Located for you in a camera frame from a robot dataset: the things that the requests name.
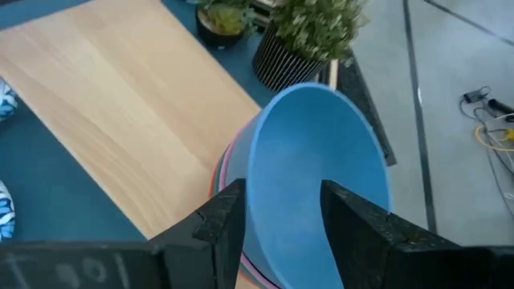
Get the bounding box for blue bowl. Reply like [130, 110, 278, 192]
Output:
[224, 83, 393, 289]

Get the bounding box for yellow cable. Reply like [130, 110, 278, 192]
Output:
[475, 114, 514, 153]

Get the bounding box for black cylindrical object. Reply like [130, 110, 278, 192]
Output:
[487, 98, 514, 122]

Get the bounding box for wooden table side board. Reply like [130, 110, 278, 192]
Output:
[327, 59, 339, 90]

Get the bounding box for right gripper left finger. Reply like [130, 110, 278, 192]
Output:
[148, 178, 247, 289]

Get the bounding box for blue patterned paper plate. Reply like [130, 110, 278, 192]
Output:
[0, 78, 19, 121]
[0, 180, 16, 242]

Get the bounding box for small succulent in pot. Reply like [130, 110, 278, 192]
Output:
[186, 0, 258, 50]

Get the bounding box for flowering plant in ribbed pot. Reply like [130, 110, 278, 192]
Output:
[251, 0, 369, 94]

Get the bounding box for wooden rack board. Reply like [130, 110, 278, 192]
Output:
[0, 0, 262, 289]

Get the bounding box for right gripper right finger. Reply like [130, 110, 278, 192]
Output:
[320, 179, 463, 289]

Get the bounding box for black power adapter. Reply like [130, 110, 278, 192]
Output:
[461, 86, 493, 106]

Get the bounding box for pink bowl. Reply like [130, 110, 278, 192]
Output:
[218, 118, 282, 289]

